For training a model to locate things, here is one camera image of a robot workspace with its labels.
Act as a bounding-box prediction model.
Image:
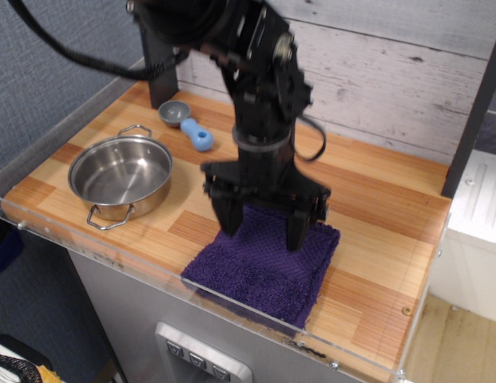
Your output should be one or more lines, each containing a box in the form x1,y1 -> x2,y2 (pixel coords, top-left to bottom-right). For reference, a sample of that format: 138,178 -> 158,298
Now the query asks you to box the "clear acrylic table guard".
0,54 -> 450,382

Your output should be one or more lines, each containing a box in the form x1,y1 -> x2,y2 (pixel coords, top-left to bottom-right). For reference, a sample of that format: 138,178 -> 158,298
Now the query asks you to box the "purple cloth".
181,205 -> 340,329

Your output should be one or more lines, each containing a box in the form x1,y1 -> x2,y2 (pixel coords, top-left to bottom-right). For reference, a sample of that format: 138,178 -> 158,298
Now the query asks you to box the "blue grey toy scoop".
158,101 -> 214,152

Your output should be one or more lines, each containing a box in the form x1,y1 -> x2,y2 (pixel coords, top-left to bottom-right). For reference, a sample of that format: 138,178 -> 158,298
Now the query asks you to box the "black left vertical post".
139,26 -> 179,109

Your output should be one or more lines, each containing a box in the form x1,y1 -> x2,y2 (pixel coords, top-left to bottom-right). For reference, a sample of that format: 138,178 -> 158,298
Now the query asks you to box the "silver dispenser button panel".
155,322 -> 253,382

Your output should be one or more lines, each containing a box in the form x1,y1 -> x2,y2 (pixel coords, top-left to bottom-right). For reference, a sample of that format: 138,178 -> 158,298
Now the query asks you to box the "white metal side cabinet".
429,150 -> 496,322

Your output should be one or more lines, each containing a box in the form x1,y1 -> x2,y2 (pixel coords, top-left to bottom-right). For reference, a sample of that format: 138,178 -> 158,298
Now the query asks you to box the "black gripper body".
200,140 -> 331,223

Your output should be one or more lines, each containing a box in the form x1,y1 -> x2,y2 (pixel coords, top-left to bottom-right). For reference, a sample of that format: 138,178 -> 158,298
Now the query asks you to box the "yellow cloth scrap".
36,365 -> 64,383

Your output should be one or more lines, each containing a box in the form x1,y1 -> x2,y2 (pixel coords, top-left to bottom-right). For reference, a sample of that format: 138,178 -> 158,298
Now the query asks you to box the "black mesh cable sleeve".
0,350 -> 43,383

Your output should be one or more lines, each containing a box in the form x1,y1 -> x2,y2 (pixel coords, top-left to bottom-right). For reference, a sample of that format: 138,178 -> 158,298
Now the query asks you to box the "black vertical post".
139,26 -> 179,109
441,40 -> 496,199

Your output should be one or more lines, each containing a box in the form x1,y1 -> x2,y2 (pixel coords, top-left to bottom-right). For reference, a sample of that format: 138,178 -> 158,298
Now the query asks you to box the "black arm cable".
6,0 -> 327,164

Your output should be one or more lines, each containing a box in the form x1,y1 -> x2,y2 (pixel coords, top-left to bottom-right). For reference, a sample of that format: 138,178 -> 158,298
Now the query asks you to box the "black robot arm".
128,1 -> 331,251

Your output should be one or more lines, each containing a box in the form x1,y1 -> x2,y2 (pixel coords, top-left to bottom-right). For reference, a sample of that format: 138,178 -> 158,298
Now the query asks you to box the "stainless steel pot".
68,124 -> 173,231

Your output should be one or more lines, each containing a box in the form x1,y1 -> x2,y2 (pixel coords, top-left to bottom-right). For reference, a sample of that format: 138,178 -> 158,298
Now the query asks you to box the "black right vertical post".
441,40 -> 496,199

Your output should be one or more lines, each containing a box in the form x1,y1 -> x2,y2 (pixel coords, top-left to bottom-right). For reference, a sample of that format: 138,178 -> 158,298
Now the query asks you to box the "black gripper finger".
212,197 -> 244,237
287,210 -> 311,251

